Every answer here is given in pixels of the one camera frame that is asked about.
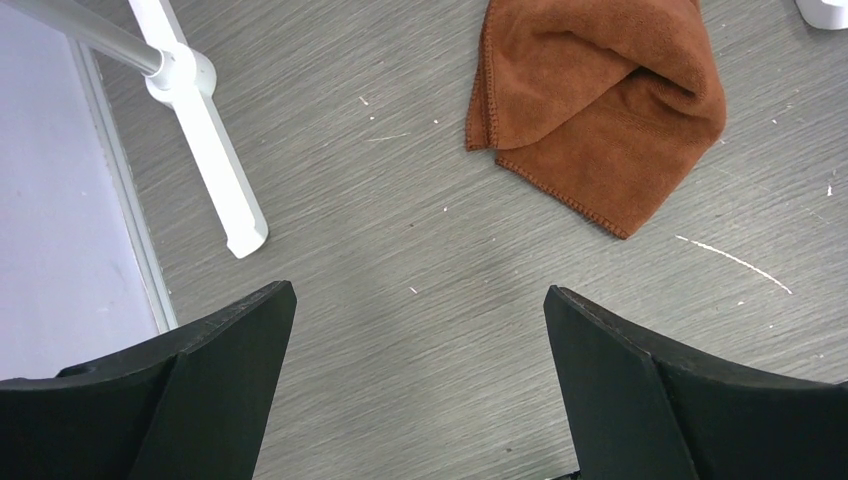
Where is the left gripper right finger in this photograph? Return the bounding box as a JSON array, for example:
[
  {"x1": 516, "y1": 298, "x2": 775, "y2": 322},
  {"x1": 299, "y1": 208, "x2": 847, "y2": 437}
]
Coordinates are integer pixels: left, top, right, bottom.
[{"x1": 544, "y1": 286, "x2": 847, "y2": 479}]

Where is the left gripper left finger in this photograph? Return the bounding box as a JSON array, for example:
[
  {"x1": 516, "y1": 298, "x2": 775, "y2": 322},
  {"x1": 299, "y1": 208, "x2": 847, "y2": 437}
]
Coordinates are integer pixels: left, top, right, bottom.
[{"x1": 1, "y1": 281, "x2": 297, "y2": 479}]

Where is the brown towel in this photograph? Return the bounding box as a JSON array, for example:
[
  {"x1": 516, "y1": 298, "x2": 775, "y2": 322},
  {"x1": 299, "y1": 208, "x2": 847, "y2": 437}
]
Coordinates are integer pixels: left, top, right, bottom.
[{"x1": 465, "y1": 0, "x2": 726, "y2": 239}]

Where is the white garment rack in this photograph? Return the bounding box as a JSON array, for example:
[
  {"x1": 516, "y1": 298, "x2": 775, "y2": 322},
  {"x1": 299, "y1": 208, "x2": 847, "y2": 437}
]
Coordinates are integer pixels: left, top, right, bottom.
[{"x1": 10, "y1": 0, "x2": 269, "y2": 259}]

